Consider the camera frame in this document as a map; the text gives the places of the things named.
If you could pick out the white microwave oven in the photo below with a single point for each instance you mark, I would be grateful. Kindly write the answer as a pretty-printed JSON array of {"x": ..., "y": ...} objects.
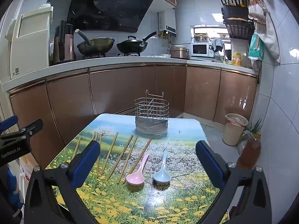
[{"x": 198, "y": 49}]

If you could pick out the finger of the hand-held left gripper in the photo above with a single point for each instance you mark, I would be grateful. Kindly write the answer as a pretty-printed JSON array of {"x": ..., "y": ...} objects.
[
  {"x": 32, "y": 125},
  {"x": 8, "y": 123}
]

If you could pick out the steel pot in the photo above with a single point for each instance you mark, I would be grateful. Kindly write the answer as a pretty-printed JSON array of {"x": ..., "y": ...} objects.
[{"x": 201, "y": 38}]

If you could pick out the kitchen window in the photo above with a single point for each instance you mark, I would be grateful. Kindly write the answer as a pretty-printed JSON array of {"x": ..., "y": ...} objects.
[{"x": 210, "y": 29}]

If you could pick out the black wall rack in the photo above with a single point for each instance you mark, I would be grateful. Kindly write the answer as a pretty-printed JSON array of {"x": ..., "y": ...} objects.
[{"x": 236, "y": 11}]

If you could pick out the rose gold thermos jug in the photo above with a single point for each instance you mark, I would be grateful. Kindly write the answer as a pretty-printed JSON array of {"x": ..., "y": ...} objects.
[{"x": 69, "y": 49}]

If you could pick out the cream white countertop appliance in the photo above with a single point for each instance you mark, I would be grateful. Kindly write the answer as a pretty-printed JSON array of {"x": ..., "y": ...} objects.
[{"x": 30, "y": 51}]

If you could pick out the white bowl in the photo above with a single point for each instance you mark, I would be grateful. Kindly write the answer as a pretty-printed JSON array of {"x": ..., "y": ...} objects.
[{"x": 165, "y": 56}]

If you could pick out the gas stove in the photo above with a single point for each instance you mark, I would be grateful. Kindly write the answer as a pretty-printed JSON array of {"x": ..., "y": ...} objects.
[{"x": 93, "y": 56}]

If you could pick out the pink plastic spoon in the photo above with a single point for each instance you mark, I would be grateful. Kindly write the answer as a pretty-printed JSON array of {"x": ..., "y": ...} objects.
[{"x": 135, "y": 179}]

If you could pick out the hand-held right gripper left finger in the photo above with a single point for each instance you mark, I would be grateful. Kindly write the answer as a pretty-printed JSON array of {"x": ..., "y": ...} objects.
[{"x": 85, "y": 163}]

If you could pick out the white hanging plastic bag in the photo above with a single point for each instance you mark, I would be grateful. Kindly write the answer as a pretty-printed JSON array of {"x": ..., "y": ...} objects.
[{"x": 271, "y": 35}]

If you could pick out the black wok with lid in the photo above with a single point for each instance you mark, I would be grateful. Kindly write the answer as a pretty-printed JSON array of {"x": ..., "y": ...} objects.
[{"x": 130, "y": 46}]

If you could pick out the group of wooden chopsticks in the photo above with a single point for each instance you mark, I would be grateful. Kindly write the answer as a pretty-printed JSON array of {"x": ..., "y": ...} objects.
[{"x": 109, "y": 153}]

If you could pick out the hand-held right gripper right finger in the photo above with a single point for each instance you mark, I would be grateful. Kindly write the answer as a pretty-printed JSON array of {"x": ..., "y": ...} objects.
[{"x": 210, "y": 161}]

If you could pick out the grey blue towel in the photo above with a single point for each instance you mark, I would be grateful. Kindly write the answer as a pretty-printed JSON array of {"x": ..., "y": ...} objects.
[{"x": 216, "y": 43}]

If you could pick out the yellow oil bottle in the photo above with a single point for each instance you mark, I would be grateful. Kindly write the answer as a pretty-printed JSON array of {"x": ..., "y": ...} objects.
[{"x": 236, "y": 59}]

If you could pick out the white wall water heater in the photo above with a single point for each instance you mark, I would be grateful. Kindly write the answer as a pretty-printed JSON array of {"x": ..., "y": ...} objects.
[{"x": 167, "y": 21}]

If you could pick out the brown kitchen base cabinets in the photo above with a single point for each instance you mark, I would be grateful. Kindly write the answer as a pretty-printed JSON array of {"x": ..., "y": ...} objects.
[{"x": 116, "y": 91}]

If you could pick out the light blue plastic spoon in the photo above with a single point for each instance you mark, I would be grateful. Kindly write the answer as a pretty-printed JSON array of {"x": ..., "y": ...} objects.
[{"x": 161, "y": 178}]

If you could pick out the plastic bag with green onions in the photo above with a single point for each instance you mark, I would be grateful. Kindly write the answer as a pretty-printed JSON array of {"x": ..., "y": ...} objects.
[{"x": 255, "y": 127}]

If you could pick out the large amber oil bottle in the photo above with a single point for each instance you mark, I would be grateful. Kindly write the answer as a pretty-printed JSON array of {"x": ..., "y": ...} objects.
[{"x": 248, "y": 152}]

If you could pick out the beige trash bin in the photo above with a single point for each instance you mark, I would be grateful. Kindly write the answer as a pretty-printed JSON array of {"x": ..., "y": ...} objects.
[{"x": 232, "y": 135}]

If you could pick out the teal tissue pack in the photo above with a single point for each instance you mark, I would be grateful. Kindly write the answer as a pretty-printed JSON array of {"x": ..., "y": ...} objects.
[{"x": 254, "y": 47}]

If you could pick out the black glass range hood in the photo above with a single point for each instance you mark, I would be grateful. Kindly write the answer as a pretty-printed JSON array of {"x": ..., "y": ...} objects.
[{"x": 112, "y": 4}]

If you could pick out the brown rice cooker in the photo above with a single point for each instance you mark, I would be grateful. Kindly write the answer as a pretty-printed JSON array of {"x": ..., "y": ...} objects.
[{"x": 178, "y": 53}]

